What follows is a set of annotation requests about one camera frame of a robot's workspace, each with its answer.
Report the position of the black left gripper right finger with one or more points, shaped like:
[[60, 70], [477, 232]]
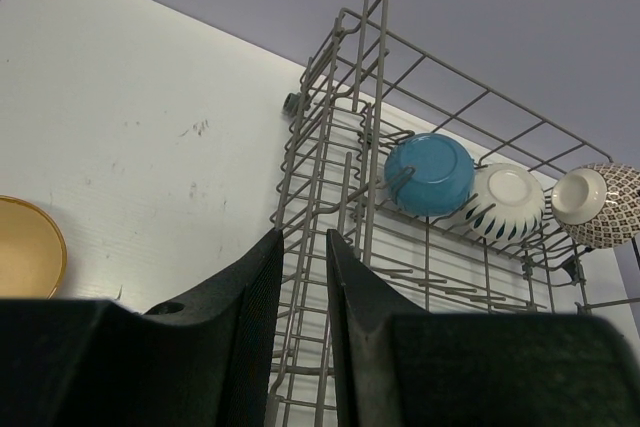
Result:
[[396, 364]]

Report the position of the tan bowl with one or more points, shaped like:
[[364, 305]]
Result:
[[33, 251]]

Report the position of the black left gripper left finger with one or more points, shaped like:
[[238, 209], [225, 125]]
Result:
[[202, 358]]

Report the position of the grey wire dish rack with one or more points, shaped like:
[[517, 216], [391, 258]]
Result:
[[366, 90]]

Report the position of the white bowl orange rim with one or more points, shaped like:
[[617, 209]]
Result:
[[506, 203]]

